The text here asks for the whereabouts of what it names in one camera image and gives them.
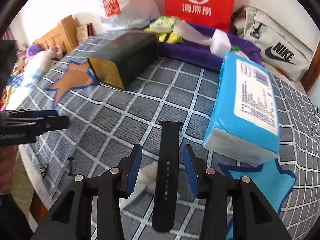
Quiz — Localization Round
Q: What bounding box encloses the purple plush toy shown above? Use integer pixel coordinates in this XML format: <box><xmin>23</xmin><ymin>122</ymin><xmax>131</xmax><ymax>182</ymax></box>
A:
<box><xmin>25</xmin><ymin>44</ymin><xmax>43</xmax><ymax>58</ymax></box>

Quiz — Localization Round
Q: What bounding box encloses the green tissue packet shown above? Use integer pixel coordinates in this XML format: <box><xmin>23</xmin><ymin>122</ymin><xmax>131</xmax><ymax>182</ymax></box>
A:
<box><xmin>149</xmin><ymin>16</ymin><xmax>179</xmax><ymax>33</ymax></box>

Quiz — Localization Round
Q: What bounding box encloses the grey Nike waist bag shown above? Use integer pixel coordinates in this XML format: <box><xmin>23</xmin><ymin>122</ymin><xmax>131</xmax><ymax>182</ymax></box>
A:
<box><xmin>231</xmin><ymin>6</ymin><xmax>313</xmax><ymax>81</ymax></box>

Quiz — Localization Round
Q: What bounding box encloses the white sponge block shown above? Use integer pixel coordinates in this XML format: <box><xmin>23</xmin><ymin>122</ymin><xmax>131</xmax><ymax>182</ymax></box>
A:
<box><xmin>210</xmin><ymin>29</ymin><xmax>232</xmax><ymax>58</ymax></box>

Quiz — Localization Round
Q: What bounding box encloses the white tissue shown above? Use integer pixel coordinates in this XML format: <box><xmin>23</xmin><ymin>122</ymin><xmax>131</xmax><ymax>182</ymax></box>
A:
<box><xmin>129</xmin><ymin>161</ymin><xmax>158</xmax><ymax>201</ymax></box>

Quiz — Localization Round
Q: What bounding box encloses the person's left hand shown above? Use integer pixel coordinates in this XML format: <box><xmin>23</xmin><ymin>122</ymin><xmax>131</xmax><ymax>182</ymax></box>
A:
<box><xmin>0</xmin><ymin>146</ymin><xmax>18</xmax><ymax>195</ymax></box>

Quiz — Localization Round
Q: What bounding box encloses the brown door frame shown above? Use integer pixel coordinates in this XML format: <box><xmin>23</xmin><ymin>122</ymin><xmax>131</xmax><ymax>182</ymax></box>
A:
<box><xmin>300</xmin><ymin>47</ymin><xmax>320</xmax><ymax>93</ymax></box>

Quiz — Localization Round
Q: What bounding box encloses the framed picture book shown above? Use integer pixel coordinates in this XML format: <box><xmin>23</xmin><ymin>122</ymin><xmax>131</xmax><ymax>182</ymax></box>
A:
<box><xmin>76</xmin><ymin>23</ymin><xmax>93</xmax><ymax>45</ymax></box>

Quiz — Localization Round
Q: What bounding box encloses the purple towel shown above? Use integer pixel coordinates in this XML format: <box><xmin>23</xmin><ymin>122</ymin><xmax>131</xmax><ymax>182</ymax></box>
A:
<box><xmin>158</xmin><ymin>33</ymin><xmax>262</xmax><ymax>71</ymax></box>

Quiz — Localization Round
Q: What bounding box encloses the red Haidilao paper bag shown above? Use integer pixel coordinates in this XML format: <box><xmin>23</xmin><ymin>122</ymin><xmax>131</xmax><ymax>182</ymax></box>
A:
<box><xmin>164</xmin><ymin>0</ymin><xmax>234</xmax><ymax>32</ymax></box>

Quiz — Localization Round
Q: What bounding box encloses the black watch strap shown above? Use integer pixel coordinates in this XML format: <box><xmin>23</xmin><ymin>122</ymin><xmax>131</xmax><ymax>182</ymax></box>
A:
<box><xmin>151</xmin><ymin>120</ymin><xmax>184</xmax><ymax>233</ymax></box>

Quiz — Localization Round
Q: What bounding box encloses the green snack packet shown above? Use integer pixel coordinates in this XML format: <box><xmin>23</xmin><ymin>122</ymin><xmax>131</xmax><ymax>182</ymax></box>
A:
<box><xmin>230</xmin><ymin>46</ymin><xmax>244</xmax><ymax>56</ymax></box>

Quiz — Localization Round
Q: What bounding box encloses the white Miniso plastic bag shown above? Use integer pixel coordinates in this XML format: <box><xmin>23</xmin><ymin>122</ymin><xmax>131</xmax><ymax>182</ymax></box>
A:
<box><xmin>97</xmin><ymin>0</ymin><xmax>160</xmax><ymax>31</ymax></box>

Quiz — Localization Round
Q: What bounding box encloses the blue tissue pack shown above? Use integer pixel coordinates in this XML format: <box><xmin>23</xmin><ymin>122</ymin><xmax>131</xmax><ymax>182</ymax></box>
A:
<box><xmin>203</xmin><ymin>52</ymin><xmax>280</xmax><ymax>166</ymax></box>

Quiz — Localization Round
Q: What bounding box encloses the black and gold box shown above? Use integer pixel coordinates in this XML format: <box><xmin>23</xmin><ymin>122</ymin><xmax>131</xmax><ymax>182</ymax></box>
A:
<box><xmin>88</xmin><ymin>31</ymin><xmax>158</xmax><ymax>90</ymax></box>

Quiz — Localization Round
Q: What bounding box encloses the white mesh net bag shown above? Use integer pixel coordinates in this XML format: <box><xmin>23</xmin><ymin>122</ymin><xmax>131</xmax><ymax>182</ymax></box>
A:
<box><xmin>172</xmin><ymin>20</ymin><xmax>213</xmax><ymax>46</ymax></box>

